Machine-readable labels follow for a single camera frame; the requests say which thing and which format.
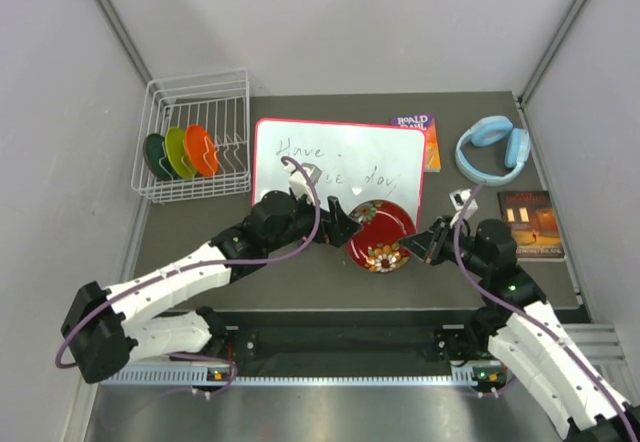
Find white wire dish rack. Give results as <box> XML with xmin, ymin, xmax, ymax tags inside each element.
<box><xmin>131</xmin><ymin>69</ymin><xmax>251</xmax><ymax>203</ymax></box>

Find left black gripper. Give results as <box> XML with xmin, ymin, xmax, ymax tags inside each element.
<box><xmin>265</xmin><ymin>188</ymin><xmax>360</xmax><ymax>253</ymax></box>

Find red floral plate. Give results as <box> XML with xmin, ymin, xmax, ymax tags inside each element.
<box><xmin>347</xmin><ymin>199</ymin><xmax>416</xmax><ymax>274</ymax></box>

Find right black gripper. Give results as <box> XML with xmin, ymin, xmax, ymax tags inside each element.
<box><xmin>399</xmin><ymin>214</ymin><xmax>491</xmax><ymax>278</ymax></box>

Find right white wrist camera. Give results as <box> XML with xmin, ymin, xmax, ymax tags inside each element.
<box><xmin>449</xmin><ymin>189</ymin><xmax>478</xmax><ymax>226</ymax></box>

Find pink framed whiteboard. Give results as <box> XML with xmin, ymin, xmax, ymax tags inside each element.
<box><xmin>252</xmin><ymin>118</ymin><xmax>425</xmax><ymax>224</ymax></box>

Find grey slotted cable duct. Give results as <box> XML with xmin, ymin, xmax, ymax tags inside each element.
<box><xmin>102</xmin><ymin>362</ymin><xmax>502</xmax><ymax>387</ymax></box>

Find dark cover paperback book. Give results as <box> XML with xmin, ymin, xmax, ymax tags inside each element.
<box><xmin>497</xmin><ymin>190</ymin><xmax>566</xmax><ymax>261</ymax></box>

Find dark green plate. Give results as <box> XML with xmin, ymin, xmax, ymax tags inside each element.
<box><xmin>143</xmin><ymin>133</ymin><xmax>173</xmax><ymax>181</ymax></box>

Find light blue headphones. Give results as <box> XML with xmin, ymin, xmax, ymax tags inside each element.
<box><xmin>454</xmin><ymin>115</ymin><xmax>532</xmax><ymax>187</ymax></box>

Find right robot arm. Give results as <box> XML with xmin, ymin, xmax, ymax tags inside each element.
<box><xmin>399</xmin><ymin>217</ymin><xmax>639</xmax><ymax>441</ymax></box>

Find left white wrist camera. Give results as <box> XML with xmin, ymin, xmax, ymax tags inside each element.
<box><xmin>285</xmin><ymin>162</ymin><xmax>323</xmax><ymax>201</ymax></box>

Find orange plate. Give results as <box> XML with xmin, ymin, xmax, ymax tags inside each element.
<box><xmin>184</xmin><ymin>124</ymin><xmax>219</xmax><ymax>177</ymax></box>

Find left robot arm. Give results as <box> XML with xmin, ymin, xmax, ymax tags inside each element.
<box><xmin>60</xmin><ymin>191</ymin><xmax>362</xmax><ymax>384</ymax></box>

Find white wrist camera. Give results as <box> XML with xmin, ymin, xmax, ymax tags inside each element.
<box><xmin>285</xmin><ymin>162</ymin><xmax>323</xmax><ymax>201</ymax></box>
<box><xmin>449</xmin><ymin>189</ymin><xmax>478</xmax><ymax>226</ymax></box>

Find lime green plate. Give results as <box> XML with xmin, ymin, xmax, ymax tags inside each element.
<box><xmin>164</xmin><ymin>127</ymin><xmax>197</xmax><ymax>179</ymax></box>

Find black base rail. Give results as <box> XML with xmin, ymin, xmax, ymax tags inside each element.
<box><xmin>217</xmin><ymin>310</ymin><xmax>493</xmax><ymax>377</ymax></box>

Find Roald Dahl paperback book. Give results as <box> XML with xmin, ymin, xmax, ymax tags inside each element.
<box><xmin>390</xmin><ymin>113</ymin><xmax>441</xmax><ymax>172</ymax></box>

